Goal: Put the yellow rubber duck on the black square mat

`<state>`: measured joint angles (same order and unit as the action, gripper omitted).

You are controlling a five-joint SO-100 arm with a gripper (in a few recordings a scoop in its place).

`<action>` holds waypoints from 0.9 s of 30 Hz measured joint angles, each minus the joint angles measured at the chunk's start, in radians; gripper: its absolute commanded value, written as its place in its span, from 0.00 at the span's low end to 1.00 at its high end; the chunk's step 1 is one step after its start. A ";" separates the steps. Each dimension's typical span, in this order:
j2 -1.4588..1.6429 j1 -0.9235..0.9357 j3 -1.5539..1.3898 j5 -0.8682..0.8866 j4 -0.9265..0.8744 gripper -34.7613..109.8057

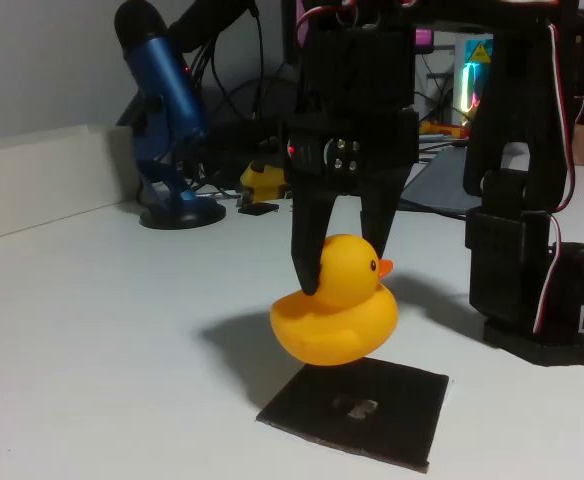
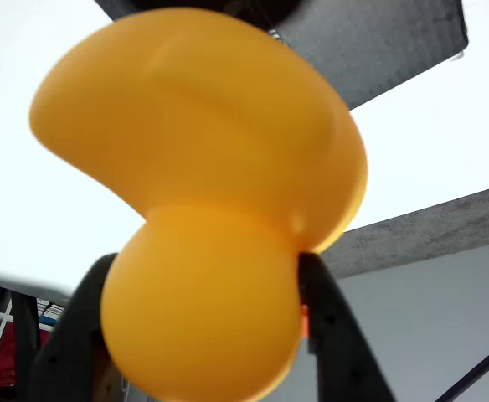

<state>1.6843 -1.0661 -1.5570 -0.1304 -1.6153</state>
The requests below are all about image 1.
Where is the black flat stand foot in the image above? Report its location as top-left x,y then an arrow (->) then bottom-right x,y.
237,201 -> 281,216

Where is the yellow rubber duck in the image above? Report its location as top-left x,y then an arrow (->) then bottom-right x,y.
269,233 -> 400,367

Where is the red white servo cable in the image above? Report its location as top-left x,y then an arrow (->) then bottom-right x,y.
532,214 -> 564,334

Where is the white lit computer case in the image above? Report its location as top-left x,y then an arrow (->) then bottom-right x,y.
454,32 -> 496,126

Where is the blue desktop microphone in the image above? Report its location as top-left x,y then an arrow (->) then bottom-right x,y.
113,0 -> 227,231

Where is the yellow handled tool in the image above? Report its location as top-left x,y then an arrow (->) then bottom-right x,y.
419,119 -> 468,139

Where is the black square pad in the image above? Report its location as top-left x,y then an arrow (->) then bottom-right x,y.
255,355 -> 451,474

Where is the grey flat laptop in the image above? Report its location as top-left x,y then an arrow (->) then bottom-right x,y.
401,147 -> 483,214

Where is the white raised shelf board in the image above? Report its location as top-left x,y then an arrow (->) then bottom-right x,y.
0,123 -> 141,246

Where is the computer monitor pink screen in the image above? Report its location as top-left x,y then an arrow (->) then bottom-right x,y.
281,0 -> 437,64

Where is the black hanging cable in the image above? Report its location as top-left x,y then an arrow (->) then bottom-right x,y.
249,4 -> 268,121

